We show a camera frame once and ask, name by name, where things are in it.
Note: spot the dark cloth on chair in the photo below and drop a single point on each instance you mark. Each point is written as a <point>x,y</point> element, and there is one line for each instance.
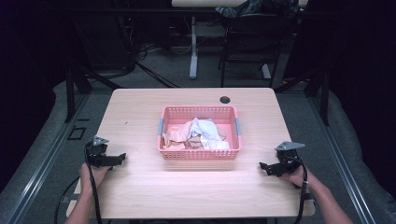
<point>236,9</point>

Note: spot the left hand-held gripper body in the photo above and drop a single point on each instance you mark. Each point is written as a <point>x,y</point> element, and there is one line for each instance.
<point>97,151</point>

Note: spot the white cloth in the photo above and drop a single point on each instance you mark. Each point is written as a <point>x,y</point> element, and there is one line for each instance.
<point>209,132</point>

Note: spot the white desk leg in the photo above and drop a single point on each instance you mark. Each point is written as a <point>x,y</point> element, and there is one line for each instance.
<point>193,53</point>

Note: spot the black metal frame stand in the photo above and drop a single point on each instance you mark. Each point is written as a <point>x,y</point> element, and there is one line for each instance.
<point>324,96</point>
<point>70,96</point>

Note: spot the white desk top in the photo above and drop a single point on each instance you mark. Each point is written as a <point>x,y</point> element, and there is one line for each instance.
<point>208,2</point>

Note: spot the aluminium floor rail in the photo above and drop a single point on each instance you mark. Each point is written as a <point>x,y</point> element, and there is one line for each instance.
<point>46,158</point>
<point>342,161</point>

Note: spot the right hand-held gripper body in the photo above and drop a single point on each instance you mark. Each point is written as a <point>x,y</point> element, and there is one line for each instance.
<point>288,160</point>

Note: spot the person's right hand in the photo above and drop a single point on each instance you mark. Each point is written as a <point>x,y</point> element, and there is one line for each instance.
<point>299,179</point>

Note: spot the peach pink cloth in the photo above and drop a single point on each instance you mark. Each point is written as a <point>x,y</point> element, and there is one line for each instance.
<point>177,137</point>

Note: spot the person's left hand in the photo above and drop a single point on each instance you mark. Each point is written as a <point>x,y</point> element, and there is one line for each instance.
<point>91,179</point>

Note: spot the pink plastic basket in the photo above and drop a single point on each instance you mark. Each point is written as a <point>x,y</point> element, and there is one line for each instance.
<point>199,154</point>

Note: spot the black chair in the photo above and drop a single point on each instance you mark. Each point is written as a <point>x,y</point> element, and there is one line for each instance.
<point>249,37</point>

